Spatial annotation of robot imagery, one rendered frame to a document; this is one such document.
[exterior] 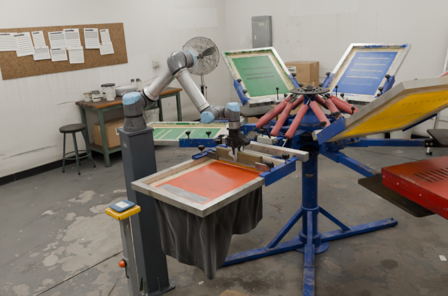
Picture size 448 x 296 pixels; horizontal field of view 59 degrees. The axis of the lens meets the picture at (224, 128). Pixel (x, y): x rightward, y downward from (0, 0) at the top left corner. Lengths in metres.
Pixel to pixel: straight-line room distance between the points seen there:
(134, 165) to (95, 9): 3.89
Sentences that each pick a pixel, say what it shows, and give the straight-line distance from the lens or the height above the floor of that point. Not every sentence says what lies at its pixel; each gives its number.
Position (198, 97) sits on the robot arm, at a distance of 2.32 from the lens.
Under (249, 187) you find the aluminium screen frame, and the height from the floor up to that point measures 0.98.
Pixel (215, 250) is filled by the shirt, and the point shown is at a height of 0.67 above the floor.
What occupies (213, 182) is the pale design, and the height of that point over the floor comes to 0.96.
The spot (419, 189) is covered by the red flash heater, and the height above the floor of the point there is 1.09.
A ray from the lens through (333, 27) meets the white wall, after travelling 6.63.
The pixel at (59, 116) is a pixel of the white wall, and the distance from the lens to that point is 5.94.
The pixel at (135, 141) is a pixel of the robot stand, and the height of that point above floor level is 1.14.
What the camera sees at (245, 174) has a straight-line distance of 2.38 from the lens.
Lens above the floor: 1.83
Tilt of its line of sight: 15 degrees down
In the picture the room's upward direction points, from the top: 3 degrees counter-clockwise
